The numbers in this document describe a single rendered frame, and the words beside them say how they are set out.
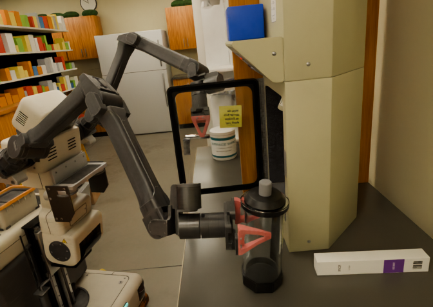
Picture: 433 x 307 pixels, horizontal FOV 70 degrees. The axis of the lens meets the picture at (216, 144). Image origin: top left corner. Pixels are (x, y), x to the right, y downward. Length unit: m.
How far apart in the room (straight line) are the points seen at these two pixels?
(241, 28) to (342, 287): 0.71
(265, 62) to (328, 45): 0.14
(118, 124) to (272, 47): 0.43
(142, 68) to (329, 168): 5.10
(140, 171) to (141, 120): 5.12
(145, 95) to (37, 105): 4.53
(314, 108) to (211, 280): 0.50
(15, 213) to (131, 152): 1.00
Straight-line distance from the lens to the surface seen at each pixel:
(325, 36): 0.77
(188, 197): 0.71
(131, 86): 5.82
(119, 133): 0.85
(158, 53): 1.32
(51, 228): 1.52
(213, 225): 0.72
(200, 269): 0.90
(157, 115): 5.83
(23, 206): 1.76
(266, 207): 0.68
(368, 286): 0.88
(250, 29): 0.93
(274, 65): 0.74
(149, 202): 0.77
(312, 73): 0.77
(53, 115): 1.07
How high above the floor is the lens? 1.51
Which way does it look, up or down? 18 degrees down
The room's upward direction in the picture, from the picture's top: 6 degrees counter-clockwise
